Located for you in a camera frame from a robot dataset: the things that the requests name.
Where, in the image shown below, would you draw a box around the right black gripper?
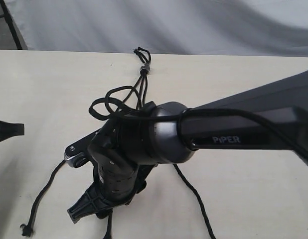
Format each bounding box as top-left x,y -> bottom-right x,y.
67,119 -> 140,222

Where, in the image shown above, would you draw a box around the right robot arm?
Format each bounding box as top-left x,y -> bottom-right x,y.
64,70 -> 308,223

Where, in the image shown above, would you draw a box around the black stand pole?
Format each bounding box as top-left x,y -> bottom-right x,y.
0,0 -> 28,50

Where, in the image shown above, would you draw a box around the grey backdrop cloth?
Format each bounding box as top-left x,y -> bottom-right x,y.
5,0 -> 308,56

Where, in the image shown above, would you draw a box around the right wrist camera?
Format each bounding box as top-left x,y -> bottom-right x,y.
64,129 -> 104,168

